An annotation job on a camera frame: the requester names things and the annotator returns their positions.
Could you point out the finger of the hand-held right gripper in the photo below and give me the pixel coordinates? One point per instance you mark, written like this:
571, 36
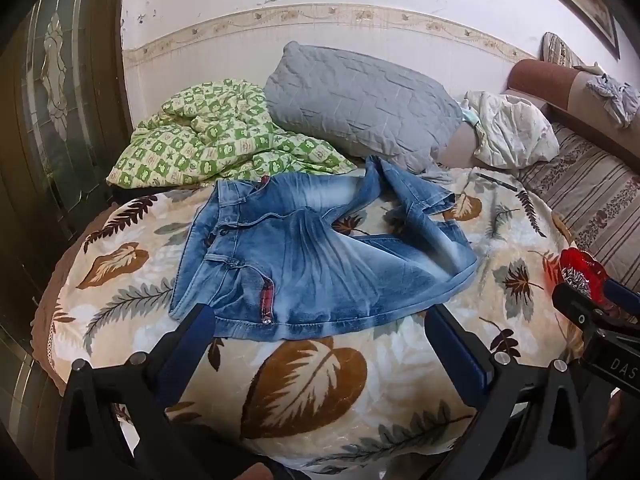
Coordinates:
582, 310
622, 287

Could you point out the red glass dish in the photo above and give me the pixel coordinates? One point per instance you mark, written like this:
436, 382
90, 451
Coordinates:
582, 272

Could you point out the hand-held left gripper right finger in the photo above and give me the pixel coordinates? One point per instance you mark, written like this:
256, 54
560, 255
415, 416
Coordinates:
459, 355

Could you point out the grey quilted pillow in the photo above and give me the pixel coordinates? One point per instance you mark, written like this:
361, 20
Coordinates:
360, 102

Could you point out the dark wooden glazed door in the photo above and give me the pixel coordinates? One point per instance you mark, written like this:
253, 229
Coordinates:
55, 135

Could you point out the white crumpled cloth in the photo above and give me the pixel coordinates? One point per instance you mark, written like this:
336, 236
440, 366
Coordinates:
512, 130

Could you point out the framed wall picture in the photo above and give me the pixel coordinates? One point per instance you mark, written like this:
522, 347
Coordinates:
580, 5

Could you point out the striped cushion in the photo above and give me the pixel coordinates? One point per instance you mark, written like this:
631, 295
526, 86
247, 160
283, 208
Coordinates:
562, 50

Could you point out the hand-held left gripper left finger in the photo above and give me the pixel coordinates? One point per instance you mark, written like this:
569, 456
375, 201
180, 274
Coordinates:
192, 341

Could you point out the grey crumpled garment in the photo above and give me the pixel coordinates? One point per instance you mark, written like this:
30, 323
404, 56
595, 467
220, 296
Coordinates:
612, 92

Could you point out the leaf print blanket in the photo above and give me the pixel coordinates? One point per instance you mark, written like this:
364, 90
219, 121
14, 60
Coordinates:
320, 390

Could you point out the blue denim pants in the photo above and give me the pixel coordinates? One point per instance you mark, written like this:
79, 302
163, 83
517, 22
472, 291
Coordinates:
300, 255

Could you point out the light blue small cloth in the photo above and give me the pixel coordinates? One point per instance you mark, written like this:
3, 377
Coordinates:
470, 116

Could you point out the green checked quilt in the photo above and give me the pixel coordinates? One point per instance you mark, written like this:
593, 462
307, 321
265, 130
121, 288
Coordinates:
215, 135

